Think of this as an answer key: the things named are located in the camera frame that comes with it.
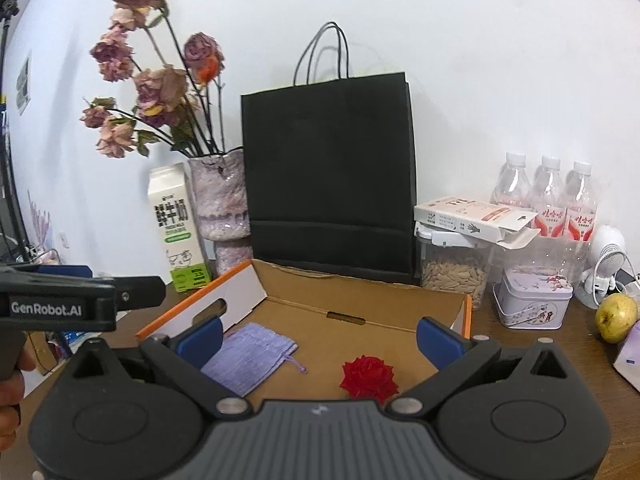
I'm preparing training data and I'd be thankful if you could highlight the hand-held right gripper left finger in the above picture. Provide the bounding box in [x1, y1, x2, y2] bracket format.
[70, 316, 251, 418]

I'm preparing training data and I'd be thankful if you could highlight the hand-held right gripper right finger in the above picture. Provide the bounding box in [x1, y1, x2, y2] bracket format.
[390, 317, 568, 418]

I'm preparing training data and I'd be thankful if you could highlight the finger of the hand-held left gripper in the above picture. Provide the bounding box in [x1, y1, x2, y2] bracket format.
[114, 275, 167, 314]
[37, 265, 94, 278]

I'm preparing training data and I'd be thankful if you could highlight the orange cardboard box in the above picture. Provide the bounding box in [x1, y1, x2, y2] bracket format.
[136, 259, 474, 407]

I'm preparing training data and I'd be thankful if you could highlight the person's left hand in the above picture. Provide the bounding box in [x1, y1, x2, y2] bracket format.
[0, 346, 37, 441]

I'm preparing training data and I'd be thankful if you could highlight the white green milk carton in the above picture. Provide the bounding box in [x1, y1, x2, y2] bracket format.
[147, 164, 210, 294]

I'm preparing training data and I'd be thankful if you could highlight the clear container of seeds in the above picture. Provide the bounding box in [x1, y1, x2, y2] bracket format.
[416, 224, 496, 311]

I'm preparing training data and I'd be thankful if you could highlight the red paper flower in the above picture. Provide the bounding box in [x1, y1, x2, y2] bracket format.
[339, 355, 400, 406]

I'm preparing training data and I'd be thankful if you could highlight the floral tin box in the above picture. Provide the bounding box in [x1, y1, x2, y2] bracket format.
[493, 266, 574, 331]

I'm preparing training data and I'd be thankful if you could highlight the purple speckled vase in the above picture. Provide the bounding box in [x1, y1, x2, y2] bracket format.
[187, 147, 254, 277]

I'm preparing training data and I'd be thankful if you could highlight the white pink cardboard package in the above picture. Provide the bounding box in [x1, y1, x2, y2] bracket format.
[414, 196, 541, 251]

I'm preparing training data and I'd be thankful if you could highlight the clear water bottle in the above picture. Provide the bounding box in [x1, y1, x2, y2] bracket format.
[564, 161, 600, 281]
[492, 152, 534, 211]
[530, 155, 569, 271]

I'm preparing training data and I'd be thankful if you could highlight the green apple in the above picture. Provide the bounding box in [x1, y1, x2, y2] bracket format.
[595, 293, 640, 344]

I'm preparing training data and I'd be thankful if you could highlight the purple tissue packet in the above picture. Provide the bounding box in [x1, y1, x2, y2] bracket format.
[612, 320, 640, 394]

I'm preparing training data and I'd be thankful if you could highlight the small white fan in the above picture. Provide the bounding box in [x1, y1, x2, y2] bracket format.
[575, 225, 629, 309]

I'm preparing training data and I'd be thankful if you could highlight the dried pink rose bouquet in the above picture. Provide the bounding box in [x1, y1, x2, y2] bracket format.
[79, 0, 226, 159]

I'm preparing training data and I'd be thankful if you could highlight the black paper bag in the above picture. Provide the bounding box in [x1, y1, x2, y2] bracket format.
[241, 22, 419, 285]

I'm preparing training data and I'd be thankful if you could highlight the lavender drawstring pouch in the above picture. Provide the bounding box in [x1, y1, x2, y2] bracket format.
[200, 322, 309, 397]

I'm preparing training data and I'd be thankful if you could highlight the wall picture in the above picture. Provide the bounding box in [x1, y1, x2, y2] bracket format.
[15, 51, 34, 116]

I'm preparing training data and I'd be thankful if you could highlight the white cable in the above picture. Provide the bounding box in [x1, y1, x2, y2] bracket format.
[614, 266, 640, 297]

